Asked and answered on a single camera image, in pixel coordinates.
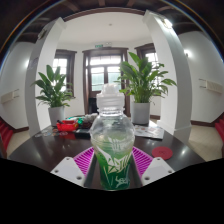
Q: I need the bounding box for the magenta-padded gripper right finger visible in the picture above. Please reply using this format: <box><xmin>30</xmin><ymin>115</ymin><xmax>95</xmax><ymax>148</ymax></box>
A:
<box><xmin>129</xmin><ymin>146</ymin><xmax>175</xmax><ymax>189</ymax></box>

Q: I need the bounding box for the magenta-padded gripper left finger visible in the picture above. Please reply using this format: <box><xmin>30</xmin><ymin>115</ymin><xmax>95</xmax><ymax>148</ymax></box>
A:
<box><xmin>50</xmin><ymin>147</ymin><xmax>100</xmax><ymax>189</ymax></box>

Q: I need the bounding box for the clear green-label drink bottle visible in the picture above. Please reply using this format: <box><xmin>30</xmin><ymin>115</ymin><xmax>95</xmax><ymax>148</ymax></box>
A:
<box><xmin>89</xmin><ymin>83</ymin><xmax>136</xmax><ymax>191</ymax></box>

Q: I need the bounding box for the flat round red coaster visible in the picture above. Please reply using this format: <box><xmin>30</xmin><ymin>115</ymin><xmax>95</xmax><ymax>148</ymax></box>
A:
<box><xmin>151</xmin><ymin>145</ymin><xmax>174</xmax><ymax>161</ymax></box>

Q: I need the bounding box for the printed paper brochure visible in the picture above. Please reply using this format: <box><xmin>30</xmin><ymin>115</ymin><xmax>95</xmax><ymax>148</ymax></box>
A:
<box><xmin>133</xmin><ymin>123</ymin><xmax>165</xmax><ymax>140</ymax></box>

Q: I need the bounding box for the flat black device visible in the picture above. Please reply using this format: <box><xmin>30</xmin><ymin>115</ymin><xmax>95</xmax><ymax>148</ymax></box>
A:
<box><xmin>74</xmin><ymin>128</ymin><xmax>92</xmax><ymax>138</ymax></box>

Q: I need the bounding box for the small potted green plant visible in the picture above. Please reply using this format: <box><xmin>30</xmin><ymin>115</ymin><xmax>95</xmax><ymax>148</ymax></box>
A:
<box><xmin>31</xmin><ymin>64</ymin><xmax>75</xmax><ymax>127</ymax></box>

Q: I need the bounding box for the large potted green plant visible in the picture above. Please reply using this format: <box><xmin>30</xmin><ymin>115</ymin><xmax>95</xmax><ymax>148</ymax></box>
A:
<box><xmin>116</xmin><ymin>51</ymin><xmax>178</xmax><ymax>126</ymax></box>

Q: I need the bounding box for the red carpeted staircase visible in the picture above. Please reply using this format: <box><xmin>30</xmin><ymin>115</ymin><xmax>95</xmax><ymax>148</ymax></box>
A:
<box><xmin>214</xmin><ymin>118</ymin><xmax>224</xmax><ymax>141</ymax></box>
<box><xmin>0</xmin><ymin>118</ymin><xmax>14</xmax><ymax>151</ymax></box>

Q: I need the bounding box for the dark wooden glazed door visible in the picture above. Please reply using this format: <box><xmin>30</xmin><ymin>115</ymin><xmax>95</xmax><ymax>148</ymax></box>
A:
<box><xmin>82</xmin><ymin>47</ymin><xmax>131</xmax><ymax>116</ymax></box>

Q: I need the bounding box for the dark-framed window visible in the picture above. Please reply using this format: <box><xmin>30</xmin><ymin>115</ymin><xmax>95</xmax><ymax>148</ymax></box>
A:
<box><xmin>134</xmin><ymin>43</ymin><xmax>161</xmax><ymax>84</ymax></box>
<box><xmin>53</xmin><ymin>49</ymin><xmax>78</xmax><ymax>98</ymax></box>

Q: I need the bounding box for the pillar-mounted lamp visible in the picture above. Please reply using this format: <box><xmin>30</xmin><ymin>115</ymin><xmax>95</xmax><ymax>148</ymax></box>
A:
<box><xmin>161</xmin><ymin>18</ymin><xmax>174</xmax><ymax>29</ymax></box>

